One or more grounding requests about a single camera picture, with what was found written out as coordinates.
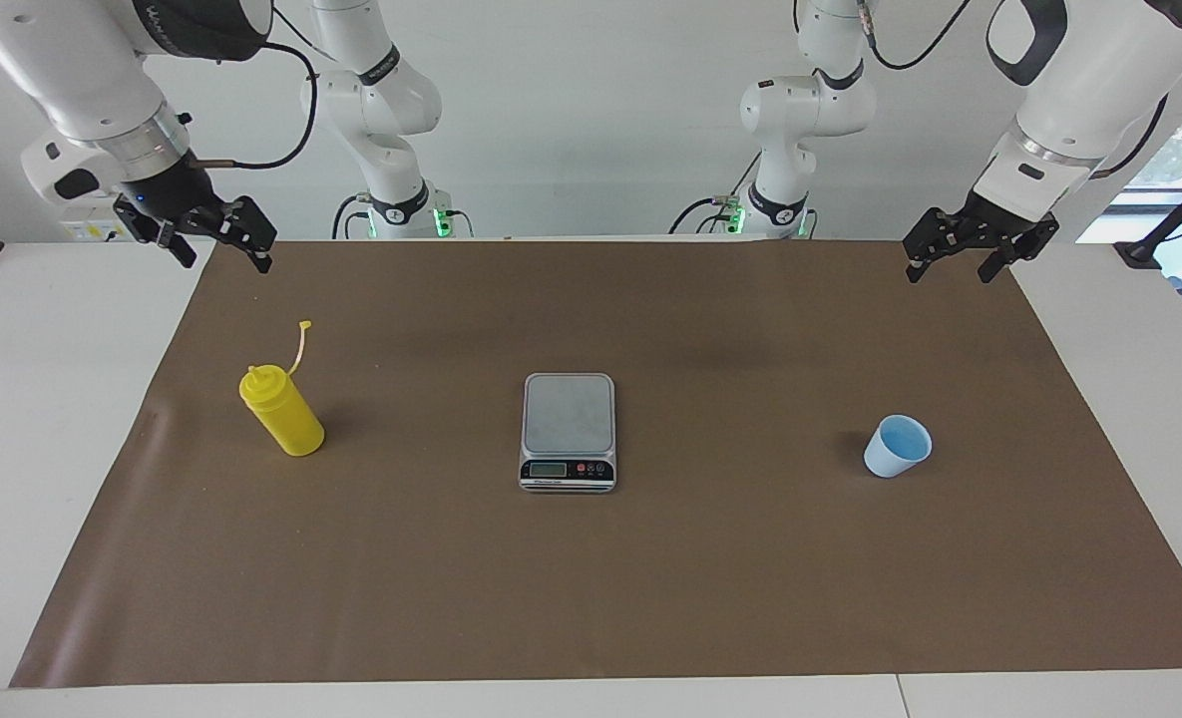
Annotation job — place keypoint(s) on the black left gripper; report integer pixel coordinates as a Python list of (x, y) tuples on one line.
[(997, 219)]

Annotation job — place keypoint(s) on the silver digital kitchen scale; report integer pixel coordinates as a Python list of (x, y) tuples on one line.
[(568, 414)]

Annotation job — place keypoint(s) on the black stand pole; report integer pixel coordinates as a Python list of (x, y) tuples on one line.
[(1174, 221)]

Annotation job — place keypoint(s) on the light blue plastic cup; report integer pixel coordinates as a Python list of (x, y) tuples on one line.
[(890, 459)]

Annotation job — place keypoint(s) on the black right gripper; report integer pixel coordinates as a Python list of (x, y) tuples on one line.
[(177, 194)]

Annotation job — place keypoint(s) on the white wall socket box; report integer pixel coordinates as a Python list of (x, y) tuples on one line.
[(87, 231)]

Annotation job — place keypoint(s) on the brown table mat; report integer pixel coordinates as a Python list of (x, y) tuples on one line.
[(590, 578)]

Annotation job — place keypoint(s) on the yellow squeeze bottle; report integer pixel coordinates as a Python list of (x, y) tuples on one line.
[(286, 419)]

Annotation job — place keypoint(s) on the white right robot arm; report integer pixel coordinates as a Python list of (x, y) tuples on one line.
[(52, 60)]

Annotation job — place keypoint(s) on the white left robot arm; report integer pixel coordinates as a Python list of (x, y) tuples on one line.
[(1089, 60)]

